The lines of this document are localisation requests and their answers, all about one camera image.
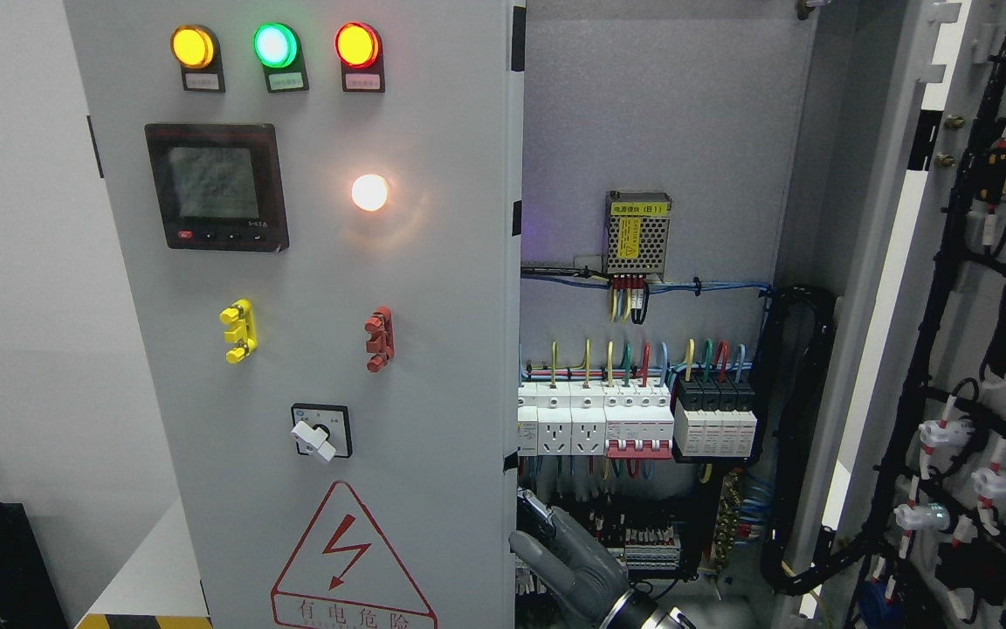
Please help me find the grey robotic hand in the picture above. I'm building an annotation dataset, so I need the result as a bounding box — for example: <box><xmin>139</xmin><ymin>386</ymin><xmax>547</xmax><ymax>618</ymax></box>
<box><xmin>508</xmin><ymin>488</ymin><xmax>630</xmax><ymax>628</ymax></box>

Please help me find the grey cabinet door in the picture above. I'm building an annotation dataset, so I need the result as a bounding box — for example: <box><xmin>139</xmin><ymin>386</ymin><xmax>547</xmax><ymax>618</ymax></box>
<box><xmin>782</xmin><ymin>0</ymin><xmax>1006</xmax><ymax>629</ymax></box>
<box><xmin>65</xmin><ymin>1</ymin><xmax>526</xmax><ymax>628</ymax></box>

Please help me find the lower relay terminal row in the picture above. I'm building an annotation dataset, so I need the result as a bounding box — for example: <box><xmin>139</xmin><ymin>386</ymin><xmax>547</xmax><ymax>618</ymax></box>
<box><xmin>514</xmin><ymin>494</ymin><xmax>685</xmax><ymax>598</ymax></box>

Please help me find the white socket and breaker row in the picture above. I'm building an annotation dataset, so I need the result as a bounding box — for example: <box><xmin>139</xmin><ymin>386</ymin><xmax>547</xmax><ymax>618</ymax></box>
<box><xmin>518</xmin><ymin>381</ymin><xmax>674</xmax><ymax>460</ymax></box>

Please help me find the brass terminal bar right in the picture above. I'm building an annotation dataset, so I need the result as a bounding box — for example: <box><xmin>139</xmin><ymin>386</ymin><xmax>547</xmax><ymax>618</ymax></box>
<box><xmin>711</xmin><ymin>468</ymin><xmax>743</xmax><ymax>574</ymax></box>

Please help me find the black surge protector block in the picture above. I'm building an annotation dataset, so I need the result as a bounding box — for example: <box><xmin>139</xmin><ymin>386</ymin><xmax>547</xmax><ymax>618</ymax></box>
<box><xmin>673</xmin><ymin>376</ymin><xmax>763</xmax><ymax>465</ymax></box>

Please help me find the red electric hazard warning sticker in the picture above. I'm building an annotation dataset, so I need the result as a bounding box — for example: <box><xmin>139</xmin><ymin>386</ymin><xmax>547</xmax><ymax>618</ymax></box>
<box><xmin>271</xmin><ymin>480</ymin><xmax>437</xmax><ymax>628</ymax></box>

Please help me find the red terminal clip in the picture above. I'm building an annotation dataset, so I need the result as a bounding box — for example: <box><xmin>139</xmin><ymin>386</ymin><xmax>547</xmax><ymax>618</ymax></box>
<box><xmin>364</xmin><ymin>306</ymin><xmax>396</xmax><ymax>373</ymax></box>

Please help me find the metal mesh power supply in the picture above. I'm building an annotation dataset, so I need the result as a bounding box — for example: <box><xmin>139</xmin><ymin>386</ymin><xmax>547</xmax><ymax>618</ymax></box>
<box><xmin>604</xmin><ymin>190</ymin><xmax>673</xmax><ymax>276</ymax></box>

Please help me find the yellow terminal clip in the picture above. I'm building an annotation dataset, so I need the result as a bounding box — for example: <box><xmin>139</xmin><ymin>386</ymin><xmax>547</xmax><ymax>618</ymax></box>
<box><xmin>219</xmin><ymin>299</ymin><xmax>258</xmax><ymax>363</ymax></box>

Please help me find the white glowing indicator lamp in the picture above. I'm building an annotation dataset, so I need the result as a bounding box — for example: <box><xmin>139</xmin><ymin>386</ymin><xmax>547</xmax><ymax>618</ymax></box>
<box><xmin>350</xmin><ymin>174</ymin><xmax>389</xmax><ymax>212</ymax></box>

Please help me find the black digital power meter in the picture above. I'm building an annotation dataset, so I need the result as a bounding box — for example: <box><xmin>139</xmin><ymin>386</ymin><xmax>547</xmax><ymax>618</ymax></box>
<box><xmin>144</xmin><ymin>123</ymin><xmax>290</xmax><ymax>253</ymax></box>

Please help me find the red indicator lamp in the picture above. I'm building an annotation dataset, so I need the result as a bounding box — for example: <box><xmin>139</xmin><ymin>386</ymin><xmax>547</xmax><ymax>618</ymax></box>
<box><xmin>334</xmin><ymin>23</ymin><xmax>381</xmax><ymax>69</ymax></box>

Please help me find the green indicator lamp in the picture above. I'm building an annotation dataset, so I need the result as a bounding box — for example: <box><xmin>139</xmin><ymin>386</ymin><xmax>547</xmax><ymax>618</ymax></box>
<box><xmin>252</xmin><ymin>23</ymin><xmax>299</xmax><ymax>69</ymax></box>

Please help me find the yellow indicator lamp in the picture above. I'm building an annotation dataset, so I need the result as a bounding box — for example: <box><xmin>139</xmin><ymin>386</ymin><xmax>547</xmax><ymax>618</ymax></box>
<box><xmin>170</xmin><ymin>24</ymin><xmax>218</xmax><ymax>69</ymax></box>

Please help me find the black corrugated cable conduit right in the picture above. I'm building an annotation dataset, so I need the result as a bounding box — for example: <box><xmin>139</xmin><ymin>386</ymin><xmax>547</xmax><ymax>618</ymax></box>
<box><xmin>752</xmin><ymin>286</ymin><xmax>871</xmax><ymax>597</ymax></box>

